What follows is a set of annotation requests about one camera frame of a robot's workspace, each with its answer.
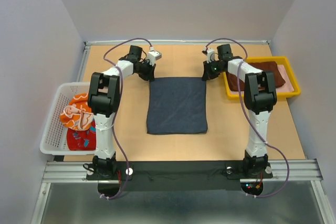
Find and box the aluminium rail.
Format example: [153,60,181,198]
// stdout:
[76,45,91,82]
[85,39,270,46]

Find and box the pink folded towel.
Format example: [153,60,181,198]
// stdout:
[228,64,295,95]

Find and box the brown towel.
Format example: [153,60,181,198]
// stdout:
[226,60,286,92]

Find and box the white plastic basket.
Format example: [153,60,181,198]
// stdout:
[40,82,94,156]

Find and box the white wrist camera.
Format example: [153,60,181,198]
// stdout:
[202,47,216,63]
[145,46,162,66]

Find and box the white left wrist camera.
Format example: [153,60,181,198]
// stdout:
[145,46,162,66]

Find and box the orange white patterned towel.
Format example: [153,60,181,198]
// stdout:
[59,93,94,131]

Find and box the aluminium back rail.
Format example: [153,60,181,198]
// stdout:
[85,39,270,46]

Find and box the red patterned towel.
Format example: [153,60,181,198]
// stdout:
[66,121,96,151]

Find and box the aluminium front rail frame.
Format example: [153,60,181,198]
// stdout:
[42,159,323,183]

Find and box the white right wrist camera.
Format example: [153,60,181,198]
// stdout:
[202,47,216,63]

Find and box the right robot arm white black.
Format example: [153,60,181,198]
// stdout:
[202,44,277,178]

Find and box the dark blue-grey towel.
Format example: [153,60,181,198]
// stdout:
[146,77,208,135]

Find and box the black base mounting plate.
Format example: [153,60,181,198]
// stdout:
[83,161,273,197]

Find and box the aluminium left side rail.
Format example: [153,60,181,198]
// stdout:
[76,45,91,82]

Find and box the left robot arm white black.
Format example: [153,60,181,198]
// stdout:
[84,46,162,179]

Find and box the yellow plastic tray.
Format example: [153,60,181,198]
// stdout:
[222,56,301,101]

